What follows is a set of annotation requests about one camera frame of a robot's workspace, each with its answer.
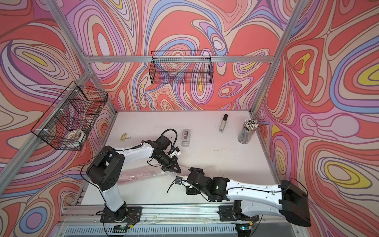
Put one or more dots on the back black wire basket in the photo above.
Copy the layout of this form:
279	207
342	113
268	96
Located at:
181	67

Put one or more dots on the silver black marker tube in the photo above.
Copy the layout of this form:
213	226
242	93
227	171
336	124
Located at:
223	123

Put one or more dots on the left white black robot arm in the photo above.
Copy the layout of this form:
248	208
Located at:
105	169

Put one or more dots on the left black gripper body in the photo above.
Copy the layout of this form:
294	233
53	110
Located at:
165	160

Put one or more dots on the metal cup of pencils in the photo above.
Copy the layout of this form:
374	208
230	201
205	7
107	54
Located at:
248	129

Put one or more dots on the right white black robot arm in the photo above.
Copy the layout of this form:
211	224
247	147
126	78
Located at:
284	199

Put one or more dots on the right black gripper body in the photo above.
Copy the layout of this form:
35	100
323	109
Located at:
192	191

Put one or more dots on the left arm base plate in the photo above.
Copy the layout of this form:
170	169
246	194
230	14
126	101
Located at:
131	215

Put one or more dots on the aluminium front rail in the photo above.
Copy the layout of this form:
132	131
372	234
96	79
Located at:
175	220

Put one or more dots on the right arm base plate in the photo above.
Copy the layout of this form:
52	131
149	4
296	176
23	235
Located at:
227	213

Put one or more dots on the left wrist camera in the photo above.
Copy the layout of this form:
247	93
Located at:
175	151

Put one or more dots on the black wire basket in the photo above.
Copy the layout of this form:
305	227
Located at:
77	107
181	67

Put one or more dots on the left black wire basket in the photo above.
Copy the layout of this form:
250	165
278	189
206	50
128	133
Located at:
77	107

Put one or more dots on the yellow binder clip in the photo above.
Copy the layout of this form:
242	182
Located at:
125	137

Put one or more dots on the grey tape dispenser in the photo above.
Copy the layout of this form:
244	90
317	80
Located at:
185	142

